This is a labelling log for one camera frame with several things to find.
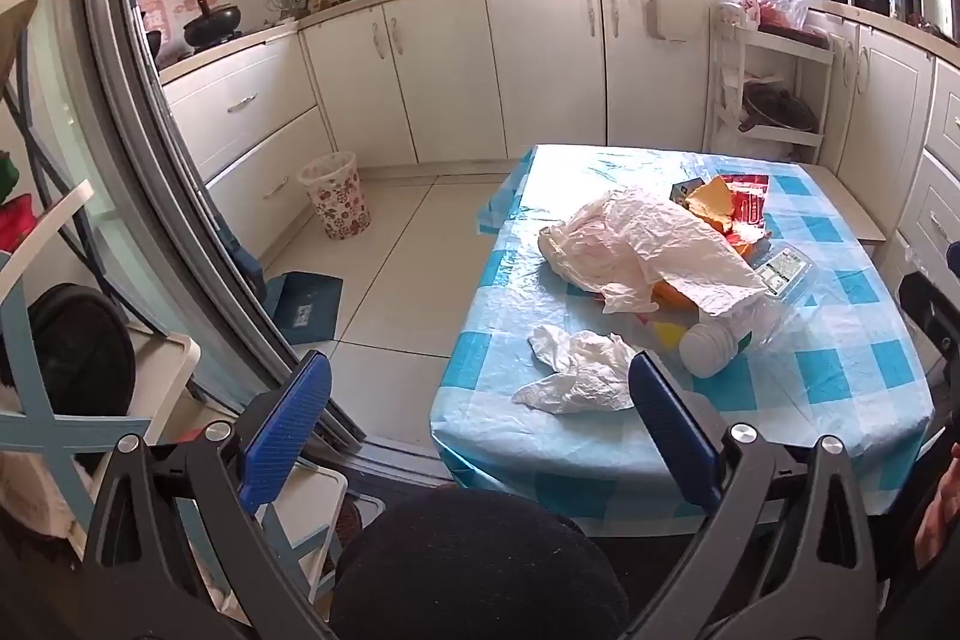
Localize floral waste basket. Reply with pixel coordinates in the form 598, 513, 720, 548
298, 152, 372, 240

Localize dark cooking pot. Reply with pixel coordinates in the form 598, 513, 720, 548
739, 85, 818, 135

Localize clear plastic container green label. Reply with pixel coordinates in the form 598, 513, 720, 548
750, 241, 817, 300

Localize orange bread slice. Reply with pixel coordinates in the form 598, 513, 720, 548
686, 175, 736, 232

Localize large white plastic bag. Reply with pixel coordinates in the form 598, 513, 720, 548
538, 188, 767, 317

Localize grey sliding door frame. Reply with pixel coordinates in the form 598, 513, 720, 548
79, 0, 368, 453

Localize white kitchen cabinets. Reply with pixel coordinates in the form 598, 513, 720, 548
806, 6, 960, 281
161, 0, 713, 236

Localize person's right hand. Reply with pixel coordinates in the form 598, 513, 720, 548
913, 441, 960, 570

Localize beige table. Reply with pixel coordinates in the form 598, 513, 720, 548
814, 164, 887, 245

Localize white door-hung holder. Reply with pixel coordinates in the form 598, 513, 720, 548
637, 0, 710, 43

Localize yellow and red packet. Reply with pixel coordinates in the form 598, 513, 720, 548
649, 280, 695, 348

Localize blue dustpan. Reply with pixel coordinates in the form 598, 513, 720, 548
264, 271, 344, 345

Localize clear plastic bag red contents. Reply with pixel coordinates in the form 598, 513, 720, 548
757, 0, 833, 34

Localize black round pan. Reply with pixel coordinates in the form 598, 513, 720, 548
28, 284, 136, 420

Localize white storage rack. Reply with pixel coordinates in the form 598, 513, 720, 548
705, 6, 835, 161

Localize black wok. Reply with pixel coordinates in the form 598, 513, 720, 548
184, 0, 245, 49

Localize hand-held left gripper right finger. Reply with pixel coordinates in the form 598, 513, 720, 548
628, 349, 878, 640

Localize blue checked tablecloth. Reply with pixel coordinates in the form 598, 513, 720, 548
429, 143, 935, 536

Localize small crumpled white plastic bag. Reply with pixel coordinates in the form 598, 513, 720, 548
512, 323, 640, 416

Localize person's dark trouser leg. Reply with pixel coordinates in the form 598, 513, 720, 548
330, 488, 631, 640

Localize white and blue shelf rack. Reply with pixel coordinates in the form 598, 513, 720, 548
0, 0, 350, 611

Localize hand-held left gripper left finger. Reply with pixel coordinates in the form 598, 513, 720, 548
79, 351, 353, 640

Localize red snack packet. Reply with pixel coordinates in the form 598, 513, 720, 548
720, 173, 772, 236

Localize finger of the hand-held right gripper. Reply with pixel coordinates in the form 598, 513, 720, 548
898, 271, 960, 386

